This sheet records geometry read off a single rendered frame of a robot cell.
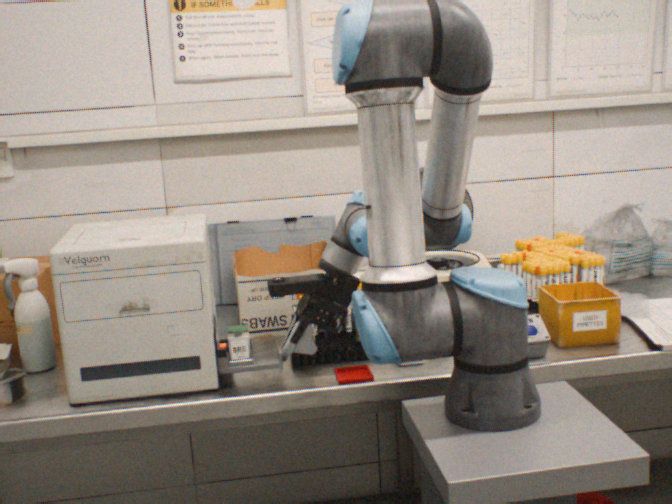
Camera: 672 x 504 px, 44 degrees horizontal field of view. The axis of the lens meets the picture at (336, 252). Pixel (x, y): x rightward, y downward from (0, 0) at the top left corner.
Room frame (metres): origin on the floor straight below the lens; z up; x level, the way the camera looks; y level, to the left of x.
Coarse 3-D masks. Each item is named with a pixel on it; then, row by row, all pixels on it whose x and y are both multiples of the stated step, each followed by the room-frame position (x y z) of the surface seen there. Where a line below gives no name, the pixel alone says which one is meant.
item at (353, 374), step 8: (336, 368) 1.54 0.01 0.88; (344, 368) 1.54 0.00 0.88; (352, 368) 1.54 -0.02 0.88; (360, 368) 1.54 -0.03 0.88; (368, 368) 1.53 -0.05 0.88; (336, 376) 1.51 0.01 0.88; (344, 376) 1.51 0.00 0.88; (352, 376) 1.51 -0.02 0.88; (360, 376) 1.50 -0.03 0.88; (368, 376) 1.50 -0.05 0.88
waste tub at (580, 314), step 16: (544, 288) 1.72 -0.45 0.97; (560, 288) 1.72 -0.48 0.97; (576, 288) 1.73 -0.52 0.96; (592, 288) 1.73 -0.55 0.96; (608, 288) 1.67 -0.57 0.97; (544, 304) 1.68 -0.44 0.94; (560, 304) 1.59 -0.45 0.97; (576, 304) 1.60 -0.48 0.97; (592, 304) 1.60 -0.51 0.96; (608, 304) 1.60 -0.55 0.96; (544, 320) 1.68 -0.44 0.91; (560, 320) 1.59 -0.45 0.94; (576, 320) 1.60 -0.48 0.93; (592, 320) 1.60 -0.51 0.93; (608, 320) 1.60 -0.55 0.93; (560, 336) 1.59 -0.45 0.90; (576, 336) 1.60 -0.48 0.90; (592, 336) 1.60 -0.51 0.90; (608, 336) 1.60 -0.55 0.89
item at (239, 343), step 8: (232, 336) 1.51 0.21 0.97; (240, 336) 1.51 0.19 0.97; (248, 336) 1.51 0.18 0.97; (232, 344) 1.50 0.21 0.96; (240, 344) 1.50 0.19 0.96; (248, 344) 1.50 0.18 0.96; (232, 352) 1.50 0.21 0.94; (240, 352) 1.50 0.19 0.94; (248, 352) 1.50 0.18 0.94; (232, 360) 1.50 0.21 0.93
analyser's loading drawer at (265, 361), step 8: (272, 352) 1.56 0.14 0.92; (280, 352) 1.51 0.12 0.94; (224, 360) 1.53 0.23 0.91; (240, 360) 1.50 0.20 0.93; (248, 360) 1.50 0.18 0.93; (256, 360) 1.52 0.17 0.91; (264, 360) 1.52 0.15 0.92; (272, 360) 1.52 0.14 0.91; (280, 360) 1.50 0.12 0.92; (224, 368) 1.49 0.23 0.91; (232, 368) 1.49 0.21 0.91; (240, 368) 1.49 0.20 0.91; (248, 368) 1.49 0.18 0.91; (256, 368) 1.50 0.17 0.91; (264, 368) 1.50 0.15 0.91; (272, 368) 1.50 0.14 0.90; (280, 368) 1.50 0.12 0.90
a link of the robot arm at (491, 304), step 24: (456, 288) 1.19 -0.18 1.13; (480, 288) 1.17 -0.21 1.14; (504, 288) 1.17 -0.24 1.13; (456, 312) 1.16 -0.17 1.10; (480, 312) 1.16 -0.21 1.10; (504, 312) 1.17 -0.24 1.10; (456, 336) 1.16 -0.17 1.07; (480, 336) 1.16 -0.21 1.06; (504, 336) 1.17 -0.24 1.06; (480, 360) 1.17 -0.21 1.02; (504, 360) 1.16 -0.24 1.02
